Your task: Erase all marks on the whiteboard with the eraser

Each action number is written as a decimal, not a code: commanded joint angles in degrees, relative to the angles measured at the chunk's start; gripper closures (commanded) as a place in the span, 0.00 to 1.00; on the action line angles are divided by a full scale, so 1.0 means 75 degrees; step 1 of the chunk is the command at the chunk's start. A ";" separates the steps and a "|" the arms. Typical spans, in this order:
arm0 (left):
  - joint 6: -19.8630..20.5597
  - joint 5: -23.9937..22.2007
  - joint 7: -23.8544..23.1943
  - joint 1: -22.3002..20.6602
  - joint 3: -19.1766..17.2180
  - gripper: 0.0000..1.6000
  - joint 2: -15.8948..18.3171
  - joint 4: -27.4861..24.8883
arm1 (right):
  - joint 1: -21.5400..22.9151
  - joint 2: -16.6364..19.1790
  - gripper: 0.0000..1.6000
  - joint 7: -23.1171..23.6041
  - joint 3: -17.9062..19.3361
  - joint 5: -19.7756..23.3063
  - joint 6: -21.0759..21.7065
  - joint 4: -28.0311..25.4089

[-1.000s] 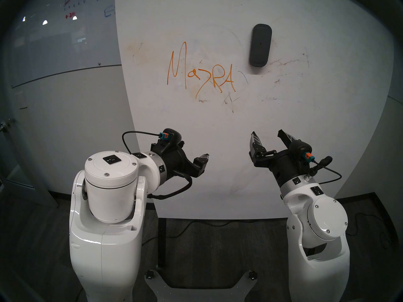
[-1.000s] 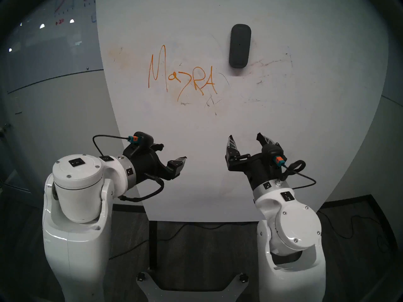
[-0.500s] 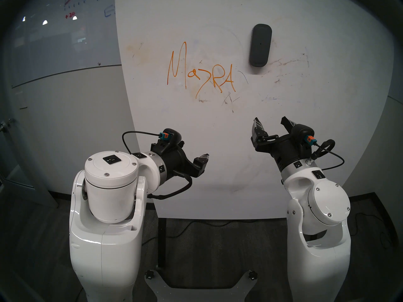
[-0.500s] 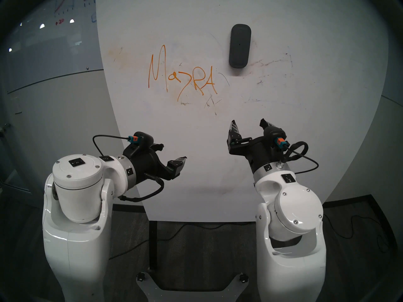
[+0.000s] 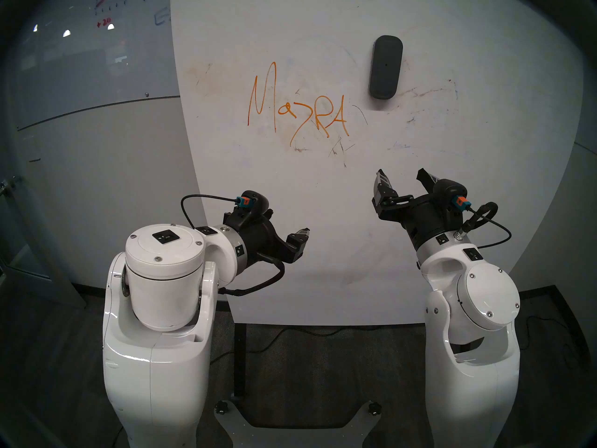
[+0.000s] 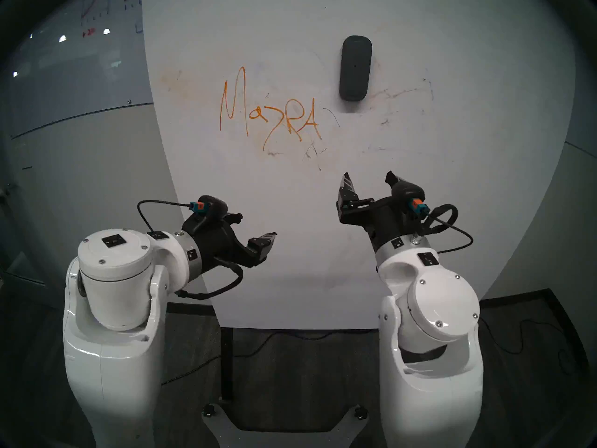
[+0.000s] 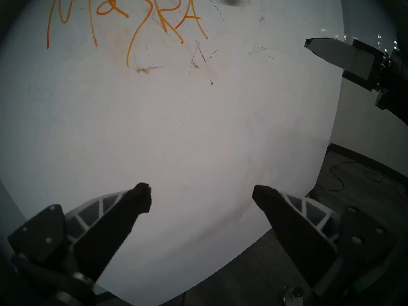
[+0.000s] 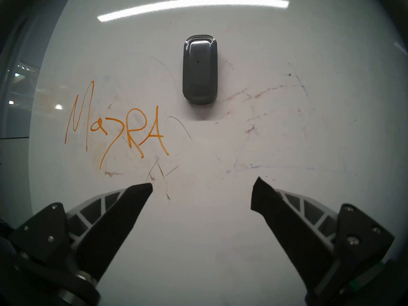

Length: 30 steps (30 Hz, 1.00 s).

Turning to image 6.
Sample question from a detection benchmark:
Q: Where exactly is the grey stand base plate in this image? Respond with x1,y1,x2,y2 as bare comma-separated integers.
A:
201,403,369,433

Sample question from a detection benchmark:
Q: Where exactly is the white freestanding whiteboard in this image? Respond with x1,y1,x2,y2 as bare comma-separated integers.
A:
141,0,576,331

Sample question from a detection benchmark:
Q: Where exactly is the wall-mounted glass whiteboard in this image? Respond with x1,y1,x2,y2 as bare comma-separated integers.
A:
0,0,154,140

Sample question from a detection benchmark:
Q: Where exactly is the black whiteboard stand post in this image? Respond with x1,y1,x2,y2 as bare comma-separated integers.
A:
220,328,234,401

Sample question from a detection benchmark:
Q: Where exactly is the black floor cable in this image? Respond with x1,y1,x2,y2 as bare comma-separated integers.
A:
479,312,581,375
161,330,336,387

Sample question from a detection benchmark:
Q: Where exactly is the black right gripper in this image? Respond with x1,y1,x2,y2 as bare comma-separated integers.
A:
336,170,419,254

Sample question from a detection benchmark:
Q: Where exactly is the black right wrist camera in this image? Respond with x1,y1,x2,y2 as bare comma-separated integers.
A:
393,180,426,209

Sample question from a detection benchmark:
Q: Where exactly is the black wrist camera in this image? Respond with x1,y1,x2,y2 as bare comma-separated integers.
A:
393,180,426,209
189,196,229,218

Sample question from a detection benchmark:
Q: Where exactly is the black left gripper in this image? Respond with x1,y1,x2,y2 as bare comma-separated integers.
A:
182,212,278,273

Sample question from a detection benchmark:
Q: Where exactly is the dark grey whiteboard eraser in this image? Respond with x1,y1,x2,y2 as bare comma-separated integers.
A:
339,35,373,102

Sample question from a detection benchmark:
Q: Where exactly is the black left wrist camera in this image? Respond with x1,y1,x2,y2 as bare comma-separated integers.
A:
189,196,229,218

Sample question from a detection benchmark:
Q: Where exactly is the black right camera cable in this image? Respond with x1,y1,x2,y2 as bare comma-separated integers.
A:
412,203,474,255

